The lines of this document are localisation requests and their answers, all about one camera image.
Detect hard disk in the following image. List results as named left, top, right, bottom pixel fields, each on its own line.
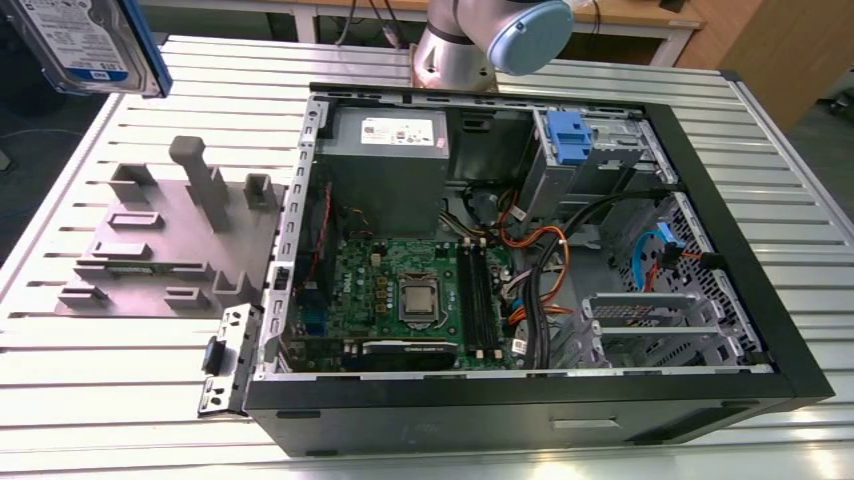
left=4, top=0, right=173, bottom=99

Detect metal disk bay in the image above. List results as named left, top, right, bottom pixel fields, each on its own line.
left=580, top=292, right=743, bottom=370

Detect green motherboard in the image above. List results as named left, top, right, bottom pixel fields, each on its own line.
left=292, top=237, right=529, bottom=372

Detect grey power supply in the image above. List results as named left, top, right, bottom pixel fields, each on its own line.
left=316, top=105, right=451, bottom=242

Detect silver CPU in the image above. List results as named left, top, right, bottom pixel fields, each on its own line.
left=400, top=285, right=436, bottom=315

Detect RAM slot white clips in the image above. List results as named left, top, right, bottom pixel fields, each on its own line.
left=477, top=238, right=503, bottom=359
left=461, top=238, right=484, bottom=359

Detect metal socket cover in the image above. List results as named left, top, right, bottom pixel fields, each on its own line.
left=397, top=273, right=443, bottom=326

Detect CPU socket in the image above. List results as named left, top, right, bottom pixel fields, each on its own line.
left=395, top=271, right=448, bottom=330

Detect metal drive cage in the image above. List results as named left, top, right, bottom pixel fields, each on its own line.
left=519, top=105, right=672, bottom=251

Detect black graphics card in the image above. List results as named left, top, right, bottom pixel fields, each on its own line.
left=345, top=338, right=460, bottom=373

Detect blue plastic bay latch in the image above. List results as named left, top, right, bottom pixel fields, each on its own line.
left=544, top=110, right=595, bottom=167

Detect black open PC case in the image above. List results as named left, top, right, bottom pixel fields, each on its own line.
left=242, top=82, right=836, bottom=459

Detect grey plastic parts rack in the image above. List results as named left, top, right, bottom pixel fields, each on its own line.
left=53, top=134, right=289, bottom=319

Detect green RAM stick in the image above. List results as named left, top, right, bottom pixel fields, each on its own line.
left=105, top=263, right=178, bottom=276

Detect wooden cabinet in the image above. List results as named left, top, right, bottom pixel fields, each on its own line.
left=672, top=0, right=854, bottom=132

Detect black chair base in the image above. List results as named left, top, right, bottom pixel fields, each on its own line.
left=814, top=91, right=854, bottom=114

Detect yellow black supply wire bundle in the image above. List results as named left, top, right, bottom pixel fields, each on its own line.
left=437, top=208, right=499, bottom=242

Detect thin grey wire bundle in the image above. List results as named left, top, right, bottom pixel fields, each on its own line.
left=500, top=267, right=535, bottom=304

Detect orange yellow power wire bundle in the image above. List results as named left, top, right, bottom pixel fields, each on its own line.
left=497, top=224, right=576, bottom=317

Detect black cable bundle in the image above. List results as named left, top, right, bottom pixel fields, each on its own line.
left=521, top=191, right=671, bottom=370

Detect metal card retention bracket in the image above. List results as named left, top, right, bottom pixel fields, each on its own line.
left=197, top=302, right=265, bottom=417

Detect blue data wire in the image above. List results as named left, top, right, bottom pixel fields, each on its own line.
left=628, top=222, right=687, bottom=292

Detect red orange disk power wire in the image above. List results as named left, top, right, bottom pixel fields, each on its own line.
left=645, top=249, right=727, bottom=291

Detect wooden desk white frame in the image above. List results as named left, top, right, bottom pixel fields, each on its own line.
left=569, top=0, right=708, bottom=69

